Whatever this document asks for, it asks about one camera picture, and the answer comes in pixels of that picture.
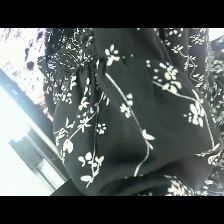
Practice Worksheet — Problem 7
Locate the black floral shirt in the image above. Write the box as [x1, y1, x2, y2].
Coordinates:
[37, 28, 224, 197]

